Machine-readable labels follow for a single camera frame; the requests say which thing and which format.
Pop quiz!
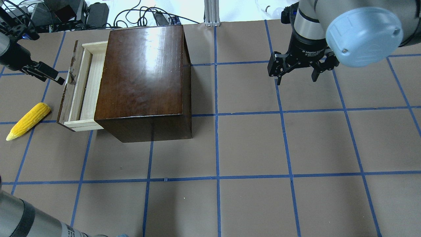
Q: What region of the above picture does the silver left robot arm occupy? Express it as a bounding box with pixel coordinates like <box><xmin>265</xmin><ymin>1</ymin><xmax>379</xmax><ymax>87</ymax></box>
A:
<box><xmin>0</xmin><ymin>38</ymin><xmax>89</xmax><ymax>237</ymax></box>

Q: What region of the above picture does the wooden drawer with brass plate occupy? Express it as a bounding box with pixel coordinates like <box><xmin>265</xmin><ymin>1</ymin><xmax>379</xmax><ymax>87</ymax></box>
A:
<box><xmin>57</xmin><ymin>40</ymin><xmax>108</xmax><ymax>131</ymax></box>

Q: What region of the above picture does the black power supplies pile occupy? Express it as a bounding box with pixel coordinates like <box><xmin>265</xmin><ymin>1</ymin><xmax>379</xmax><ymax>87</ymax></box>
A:
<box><xmin>1</xmin><ymin>0</ymin><xmax>110</xmax><ymax>33</ymax></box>

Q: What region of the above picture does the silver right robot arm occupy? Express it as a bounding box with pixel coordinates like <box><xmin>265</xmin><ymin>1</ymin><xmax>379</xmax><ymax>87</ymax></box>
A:
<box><xmin>267</xmin><ymin>0</ymin><xmax>420</xmax><ymax>85</ymax></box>

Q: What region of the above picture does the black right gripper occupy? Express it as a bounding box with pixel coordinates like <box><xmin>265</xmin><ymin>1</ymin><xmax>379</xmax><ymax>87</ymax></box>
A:
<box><xmin>267</xmin><ymin>33</ymin><xmax>340</xmax><ymax>86</ymax></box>

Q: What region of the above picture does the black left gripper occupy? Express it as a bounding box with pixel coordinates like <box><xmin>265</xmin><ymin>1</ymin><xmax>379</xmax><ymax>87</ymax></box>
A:
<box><xmin>0</xmin><ymin>41</ymin><xmax>65</xmax><ymax>85</ymax></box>

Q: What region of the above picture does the yellow corn cob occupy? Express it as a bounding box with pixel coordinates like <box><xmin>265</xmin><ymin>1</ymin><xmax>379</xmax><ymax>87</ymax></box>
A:
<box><xmin>6</xmin><ymin>102</ymin><xmax>51</xmax><ymax>141</ymax></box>

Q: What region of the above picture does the dark brown wooden cabinet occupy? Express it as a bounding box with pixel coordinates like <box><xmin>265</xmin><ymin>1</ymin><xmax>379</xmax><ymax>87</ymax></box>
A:
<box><xmin>94</xmin><ymin>25</ymin><xmax>192</xmax><ymax>143</ymax></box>

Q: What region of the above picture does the aluminium frame post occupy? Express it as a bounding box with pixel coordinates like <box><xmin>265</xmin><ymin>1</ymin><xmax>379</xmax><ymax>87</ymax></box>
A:
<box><xmin>204</xmin><ymin>0</ymin><xmax>221</xmax><ymax>27</ymax></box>

